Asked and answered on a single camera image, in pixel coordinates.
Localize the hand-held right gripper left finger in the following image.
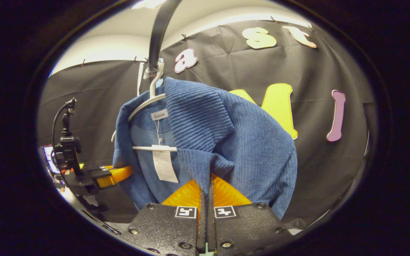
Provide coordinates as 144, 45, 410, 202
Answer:
123, 179, 205, 255

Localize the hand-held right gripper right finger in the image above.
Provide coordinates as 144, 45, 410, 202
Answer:
208, 174, 294, 255

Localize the blue corduroy jacket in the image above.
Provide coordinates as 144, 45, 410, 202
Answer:
112, 77, 298, 219

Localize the white plastic hanger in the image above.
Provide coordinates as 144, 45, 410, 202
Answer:
111, 59, 178, 152

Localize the black clothes rack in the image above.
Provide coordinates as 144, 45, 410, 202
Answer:
148, 0, 182, 71

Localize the computer monitor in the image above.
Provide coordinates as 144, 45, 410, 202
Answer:
43, 146, 61, 175

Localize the black backdrop cloth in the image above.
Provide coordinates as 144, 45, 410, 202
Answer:
38, 18, 378, 228

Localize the large ceiling light panel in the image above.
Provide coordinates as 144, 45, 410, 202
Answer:
132, 0, 166, 9

